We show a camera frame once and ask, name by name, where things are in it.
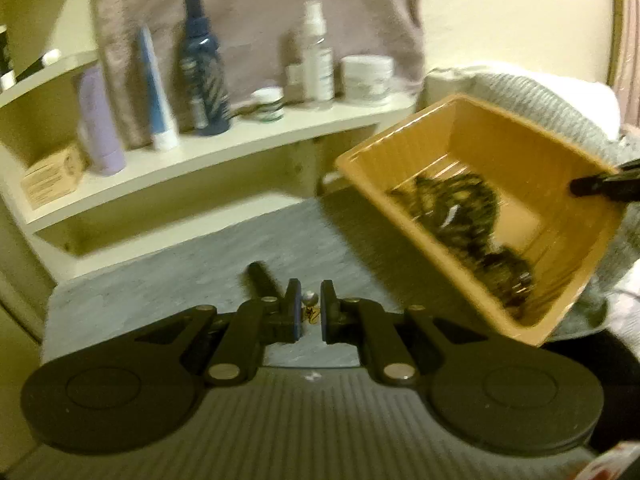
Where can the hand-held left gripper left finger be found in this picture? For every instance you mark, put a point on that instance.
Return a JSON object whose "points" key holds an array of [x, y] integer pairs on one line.
{"points": [[295, 310]]}

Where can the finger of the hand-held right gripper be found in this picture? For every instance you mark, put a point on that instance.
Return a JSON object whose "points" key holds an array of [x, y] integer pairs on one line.
{"points": [[600, 185]]}

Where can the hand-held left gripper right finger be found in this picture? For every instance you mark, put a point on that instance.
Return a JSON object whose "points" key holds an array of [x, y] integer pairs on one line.
{"points": [[326, 315]]}

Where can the orange plastic tray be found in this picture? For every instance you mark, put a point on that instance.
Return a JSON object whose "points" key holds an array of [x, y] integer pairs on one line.
{"points": [[525, 160]]}

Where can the white quilted pillow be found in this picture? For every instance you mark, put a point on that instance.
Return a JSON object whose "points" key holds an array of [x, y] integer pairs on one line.
{"points": [[602, 110]]}

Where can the grey tweed pillow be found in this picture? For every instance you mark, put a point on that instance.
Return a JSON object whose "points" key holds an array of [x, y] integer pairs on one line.
{"points": [[540, 95]]}

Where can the light grey patterned blanket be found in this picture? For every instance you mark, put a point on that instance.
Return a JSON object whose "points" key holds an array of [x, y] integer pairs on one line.
{"points": [[625, 305]]}

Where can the grey-blue fluffy towel mat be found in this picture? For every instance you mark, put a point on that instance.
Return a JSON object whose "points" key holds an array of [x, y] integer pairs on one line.
{"points": [[175, 280]]}

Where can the cream wooden shelf unit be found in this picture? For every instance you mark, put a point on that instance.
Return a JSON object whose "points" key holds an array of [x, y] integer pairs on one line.
{"points": [[225, 152]]}

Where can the small green-label jar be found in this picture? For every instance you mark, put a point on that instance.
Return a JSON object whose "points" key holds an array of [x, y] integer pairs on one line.
{"points": [[268, 105]]}

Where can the small amber bottle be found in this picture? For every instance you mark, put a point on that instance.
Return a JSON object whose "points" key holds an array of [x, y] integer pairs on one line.
{"points": [[295, 77]]}

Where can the white cream jar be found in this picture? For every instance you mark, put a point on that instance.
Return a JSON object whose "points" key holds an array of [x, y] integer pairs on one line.
{"points": [[367, 80]]}

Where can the clear spray bottle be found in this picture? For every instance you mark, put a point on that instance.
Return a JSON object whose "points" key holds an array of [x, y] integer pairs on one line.
{"points": [[319, 60]]}

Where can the white and blue tube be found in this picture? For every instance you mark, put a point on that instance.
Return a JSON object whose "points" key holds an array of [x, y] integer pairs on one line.
{"points": [[157, 95]]}

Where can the dark blue spray bottle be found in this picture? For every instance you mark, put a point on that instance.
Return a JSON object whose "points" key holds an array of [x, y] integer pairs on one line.
{"points": [[205, 70]]}

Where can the purple cosmetic tube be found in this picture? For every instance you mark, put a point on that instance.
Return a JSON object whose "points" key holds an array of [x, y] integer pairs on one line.
{"points": [[102, 130]]}

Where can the small cardboard box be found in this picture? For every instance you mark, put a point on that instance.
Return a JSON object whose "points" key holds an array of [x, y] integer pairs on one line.
{"points": [[52, 177]]}

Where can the red and white card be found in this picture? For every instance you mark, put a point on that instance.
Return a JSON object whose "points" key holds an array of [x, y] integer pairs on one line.
{"points": [[610, 465]]}

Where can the pinkish grey hanging towel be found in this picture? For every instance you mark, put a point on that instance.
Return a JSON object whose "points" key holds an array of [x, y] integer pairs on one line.
{"points": [[250, 0]]}

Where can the black tube with white cap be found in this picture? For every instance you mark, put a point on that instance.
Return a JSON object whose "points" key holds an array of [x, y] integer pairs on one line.
{"points": [[50, 56]]}

